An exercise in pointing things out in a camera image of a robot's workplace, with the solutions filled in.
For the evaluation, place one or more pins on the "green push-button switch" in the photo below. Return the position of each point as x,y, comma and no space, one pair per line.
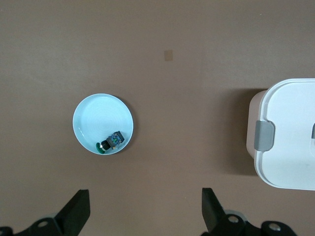
115,140

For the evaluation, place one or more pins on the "light blue round plate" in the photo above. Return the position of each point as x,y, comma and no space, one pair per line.
98,115

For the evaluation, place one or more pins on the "white lidded box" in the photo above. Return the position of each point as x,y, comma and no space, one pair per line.
290,123

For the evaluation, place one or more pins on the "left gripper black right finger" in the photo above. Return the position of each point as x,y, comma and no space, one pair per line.
216,218

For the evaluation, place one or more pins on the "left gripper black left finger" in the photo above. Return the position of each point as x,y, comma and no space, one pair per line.
61,221

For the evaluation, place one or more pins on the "tan tape patch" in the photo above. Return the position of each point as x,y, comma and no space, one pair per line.
168,55

